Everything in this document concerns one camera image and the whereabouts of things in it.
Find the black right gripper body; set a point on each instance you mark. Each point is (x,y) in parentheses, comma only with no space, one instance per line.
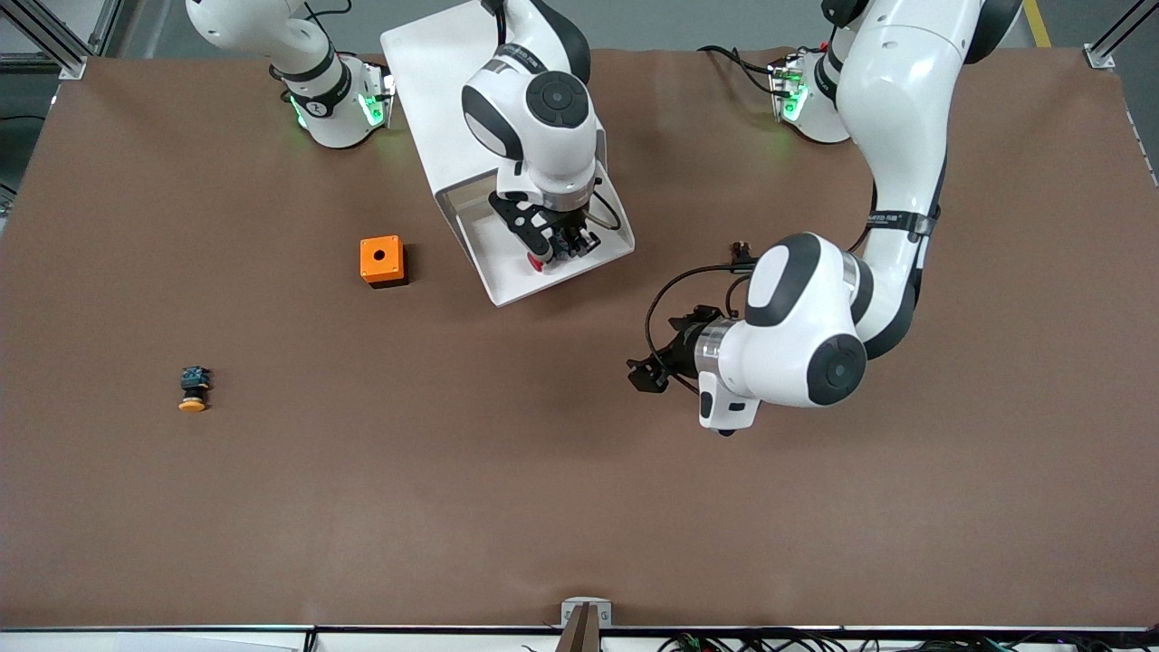
(569,225)

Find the red push button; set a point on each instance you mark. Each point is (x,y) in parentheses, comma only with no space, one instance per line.
(536,263)

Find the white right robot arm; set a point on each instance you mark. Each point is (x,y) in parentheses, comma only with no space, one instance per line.
(534,109)

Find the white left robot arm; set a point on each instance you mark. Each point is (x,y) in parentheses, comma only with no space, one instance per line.
(905,91)

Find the yellow push button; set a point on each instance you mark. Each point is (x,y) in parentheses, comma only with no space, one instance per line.
(193,389)

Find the orange box with hole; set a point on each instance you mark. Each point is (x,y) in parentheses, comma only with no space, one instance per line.
(380,258)

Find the brown pole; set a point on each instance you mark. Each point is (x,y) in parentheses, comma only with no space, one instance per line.
(581,634)

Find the black switch with white face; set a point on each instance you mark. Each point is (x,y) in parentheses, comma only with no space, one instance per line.
(741,250)

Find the grey table edge bracket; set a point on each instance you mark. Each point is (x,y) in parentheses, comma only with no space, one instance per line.
(586,611)

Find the aluminium frame profile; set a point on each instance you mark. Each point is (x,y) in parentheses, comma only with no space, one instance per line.
(1100,56)
(72,67)

